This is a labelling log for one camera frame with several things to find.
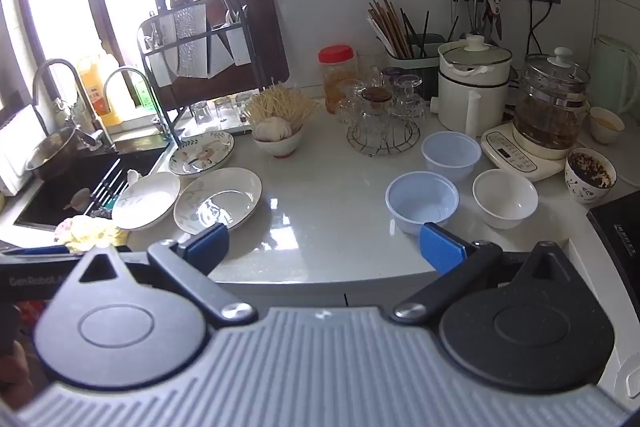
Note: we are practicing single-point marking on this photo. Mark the glass tea kettle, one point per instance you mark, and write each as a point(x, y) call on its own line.
point(550, 107)

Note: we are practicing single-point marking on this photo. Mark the bundle of wooden chopsticks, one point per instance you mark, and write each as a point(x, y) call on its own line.
point(390, 27)

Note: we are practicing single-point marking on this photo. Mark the green bottle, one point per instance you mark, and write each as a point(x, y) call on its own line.
point(142, 94)

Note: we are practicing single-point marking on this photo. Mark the red lid plastic jar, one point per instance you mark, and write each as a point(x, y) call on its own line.
point(336, 72)

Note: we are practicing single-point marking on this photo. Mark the dark wooden cutting board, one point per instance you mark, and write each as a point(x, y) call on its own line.
point(260, 32)

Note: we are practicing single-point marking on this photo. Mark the white bowl holding garlic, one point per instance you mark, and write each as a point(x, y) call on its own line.
point(280, 148)

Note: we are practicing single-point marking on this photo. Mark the tall steel faucet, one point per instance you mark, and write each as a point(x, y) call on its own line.
point(87, 104)

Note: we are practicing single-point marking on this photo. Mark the pale green chopstick holder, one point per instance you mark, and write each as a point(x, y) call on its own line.
point(425, 62)

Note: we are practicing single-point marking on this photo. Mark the pale green electric kettle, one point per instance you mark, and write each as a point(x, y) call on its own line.
point(620, 72)

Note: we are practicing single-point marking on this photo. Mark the translucent plastic bowl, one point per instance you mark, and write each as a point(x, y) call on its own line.
point(450, 154)
point(420, 202)

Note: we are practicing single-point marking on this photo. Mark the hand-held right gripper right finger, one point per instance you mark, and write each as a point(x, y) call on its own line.
point(440, 248)

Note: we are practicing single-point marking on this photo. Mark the bundle of dry noodles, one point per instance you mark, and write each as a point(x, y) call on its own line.
point(280, 104)

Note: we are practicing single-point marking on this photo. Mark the brown rim floral plate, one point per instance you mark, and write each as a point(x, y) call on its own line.
point(220, 199)

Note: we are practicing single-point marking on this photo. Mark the small cream bowl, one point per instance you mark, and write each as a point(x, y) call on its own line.
point(607, 129)

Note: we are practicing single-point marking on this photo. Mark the glass jar with wooden lid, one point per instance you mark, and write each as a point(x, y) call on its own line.
point(376, 94)

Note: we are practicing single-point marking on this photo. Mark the orange detergent bottle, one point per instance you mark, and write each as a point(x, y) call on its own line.
point(95, 92)

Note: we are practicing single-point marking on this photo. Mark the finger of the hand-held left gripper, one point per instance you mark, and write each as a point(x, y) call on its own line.
point(35, 251)

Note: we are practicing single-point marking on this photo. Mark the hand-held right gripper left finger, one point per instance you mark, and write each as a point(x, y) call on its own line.
point(210, 241)

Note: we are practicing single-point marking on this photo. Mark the cream kettle heating base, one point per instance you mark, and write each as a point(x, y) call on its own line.
point(515, 154)

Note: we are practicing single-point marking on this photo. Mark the garlic bulb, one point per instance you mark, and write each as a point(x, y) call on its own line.
point(272, 128)

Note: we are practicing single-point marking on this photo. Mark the clear drinking glass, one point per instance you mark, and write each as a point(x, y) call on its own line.
point(200, 112)
point(243, 103)
point(222, 107)

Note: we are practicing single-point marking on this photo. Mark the black kitchen sink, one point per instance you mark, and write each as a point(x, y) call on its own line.
point(50, 202)

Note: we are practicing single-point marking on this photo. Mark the yellow dish cloth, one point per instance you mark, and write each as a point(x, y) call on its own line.
point(87, 232)

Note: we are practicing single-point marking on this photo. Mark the white ceramic bowl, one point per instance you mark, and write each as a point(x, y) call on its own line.
point(505, 197)

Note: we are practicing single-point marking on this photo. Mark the white electric pot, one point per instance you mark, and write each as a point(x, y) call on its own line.
point(465, 92)

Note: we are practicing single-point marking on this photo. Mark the patterned bowl with residue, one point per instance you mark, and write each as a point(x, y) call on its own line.
point(582, 189)

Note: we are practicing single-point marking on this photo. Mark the steel mixing bowl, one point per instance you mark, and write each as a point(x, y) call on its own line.
point(50, 154)

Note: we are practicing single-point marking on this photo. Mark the white spoon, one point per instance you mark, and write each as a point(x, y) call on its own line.
point(132, 177)

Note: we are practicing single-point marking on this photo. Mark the roll-up sink rack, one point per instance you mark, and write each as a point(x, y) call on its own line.
point(105, 192)

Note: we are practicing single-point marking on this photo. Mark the short steel faucet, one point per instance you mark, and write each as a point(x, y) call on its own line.
point(155, 107)

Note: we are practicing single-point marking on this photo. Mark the plain white plate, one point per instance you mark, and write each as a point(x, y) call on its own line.
point(145, 202)

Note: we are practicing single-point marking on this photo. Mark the teal rim floral plate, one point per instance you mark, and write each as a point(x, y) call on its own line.
point(200, 154)

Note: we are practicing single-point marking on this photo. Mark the white drip tray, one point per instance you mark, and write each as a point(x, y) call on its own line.
point(235, 125)

